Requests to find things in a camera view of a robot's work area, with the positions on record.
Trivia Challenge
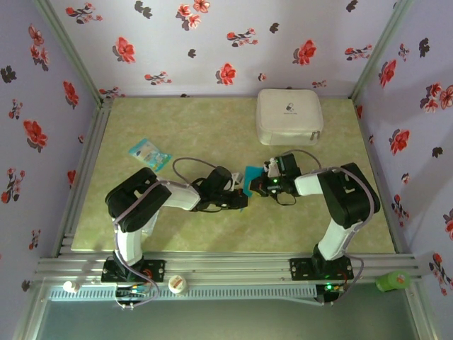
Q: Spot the grey right arm cable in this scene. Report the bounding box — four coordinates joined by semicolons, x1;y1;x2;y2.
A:
281;148;382;306

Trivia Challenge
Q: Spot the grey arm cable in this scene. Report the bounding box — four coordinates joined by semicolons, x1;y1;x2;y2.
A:
113;157;222;311
281;148;382;306

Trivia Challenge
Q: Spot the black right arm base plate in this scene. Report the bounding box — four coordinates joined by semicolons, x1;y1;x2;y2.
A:
289;257;355;283

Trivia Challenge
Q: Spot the light blue snack packet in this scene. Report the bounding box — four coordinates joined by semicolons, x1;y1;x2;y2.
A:
127;137;173;174

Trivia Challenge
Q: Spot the white jar with red label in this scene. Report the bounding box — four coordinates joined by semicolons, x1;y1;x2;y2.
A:
168;275;188;295

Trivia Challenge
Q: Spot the aluminium lower frame bar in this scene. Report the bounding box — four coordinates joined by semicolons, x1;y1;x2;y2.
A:
405;283;440;340
10;279;49;340

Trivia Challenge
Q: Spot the aluminium side rail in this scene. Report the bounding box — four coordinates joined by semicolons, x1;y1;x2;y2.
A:
52;97;114;258
353;98;403;254

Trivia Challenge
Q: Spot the white slotted cable duct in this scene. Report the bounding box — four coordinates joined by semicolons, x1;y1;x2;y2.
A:
47;285;318;302

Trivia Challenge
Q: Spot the white zippered pouch case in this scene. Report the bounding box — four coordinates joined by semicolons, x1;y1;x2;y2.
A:
256;88;325;147

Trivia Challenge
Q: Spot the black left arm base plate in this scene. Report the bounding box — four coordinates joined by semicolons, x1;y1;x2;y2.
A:
101;259;166;283

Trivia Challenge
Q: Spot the green plastic bottle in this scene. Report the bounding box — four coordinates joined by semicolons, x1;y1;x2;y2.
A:
375;269;411;293

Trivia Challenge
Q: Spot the grey left arm cable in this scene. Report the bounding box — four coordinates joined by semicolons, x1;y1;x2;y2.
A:
113;157;222;311

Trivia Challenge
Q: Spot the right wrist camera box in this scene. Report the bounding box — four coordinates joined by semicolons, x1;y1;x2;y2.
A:
264;152;302;178

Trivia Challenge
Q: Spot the aluminium frame rail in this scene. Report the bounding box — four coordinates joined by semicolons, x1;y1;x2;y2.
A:
34;253;424;284

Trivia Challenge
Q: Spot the blue square paper sheet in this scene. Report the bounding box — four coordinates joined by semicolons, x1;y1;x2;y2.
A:
240;165;265;213

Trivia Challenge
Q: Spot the aluminium corner post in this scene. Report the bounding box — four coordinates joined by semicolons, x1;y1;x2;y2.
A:
31;0;105;103
348;0;415;100

